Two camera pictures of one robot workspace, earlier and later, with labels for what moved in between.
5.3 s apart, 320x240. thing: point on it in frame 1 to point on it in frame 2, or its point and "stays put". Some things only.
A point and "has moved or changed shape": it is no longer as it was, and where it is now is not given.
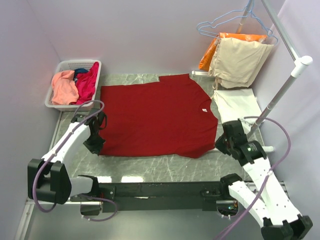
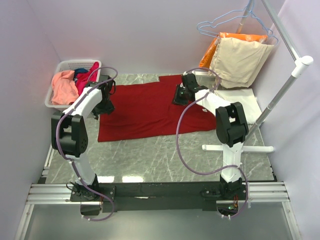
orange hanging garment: x=205 y=62 stays put
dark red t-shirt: x=172 y=117 has moved or changed shape
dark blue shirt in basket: x=79 y=70 stays put
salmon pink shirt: x=64 y=90 stays put
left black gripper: x=96 y=148 to x=108 y=109
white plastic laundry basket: x=72 y=65 stays put
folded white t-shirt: x=238 y=103 stays put
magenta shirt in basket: x=86 y=83 stays put
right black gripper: x=219 y=145 to x=176 y=100
